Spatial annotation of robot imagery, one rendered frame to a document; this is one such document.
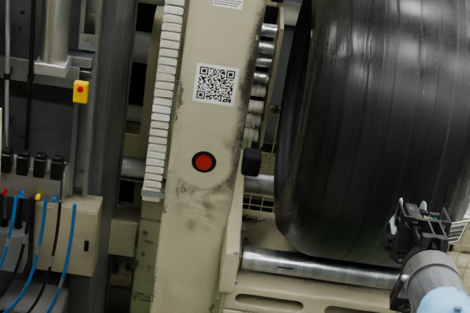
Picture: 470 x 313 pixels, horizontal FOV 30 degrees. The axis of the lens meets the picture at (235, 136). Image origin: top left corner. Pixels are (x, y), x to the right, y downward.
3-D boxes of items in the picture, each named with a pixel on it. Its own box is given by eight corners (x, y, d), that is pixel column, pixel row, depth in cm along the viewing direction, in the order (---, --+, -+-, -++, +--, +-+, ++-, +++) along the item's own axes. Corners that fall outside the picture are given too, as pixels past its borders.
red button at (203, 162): (194, 169, 163) (196, 155, 162) (195, 164, 165) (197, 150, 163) (210, 171, 163) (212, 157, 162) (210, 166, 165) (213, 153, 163)
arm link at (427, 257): (455, 314, 120) (396, 306, 120) (448, 297, 125) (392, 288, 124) (468, 267, 118) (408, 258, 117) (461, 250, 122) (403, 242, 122)
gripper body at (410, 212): (445, 205, 132) (464, 243, 121) (432, 255, 136) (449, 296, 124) (396, 198, 132) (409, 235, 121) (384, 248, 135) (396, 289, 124)
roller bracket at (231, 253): (217, 293, 163) (225, 251, 158) (226, 184, 198) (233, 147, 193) (235, 296, 163) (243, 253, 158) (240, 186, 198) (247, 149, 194)
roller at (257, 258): (233, 272, 164) (237, 249, 163) (233, 261, 169) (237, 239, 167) (417, 297, 166) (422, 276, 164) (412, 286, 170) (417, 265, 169)
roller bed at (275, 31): (178, 135, 205) (194, 15, 191) (184, 107, 218) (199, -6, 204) (262, 147, 205) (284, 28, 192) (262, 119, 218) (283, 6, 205)
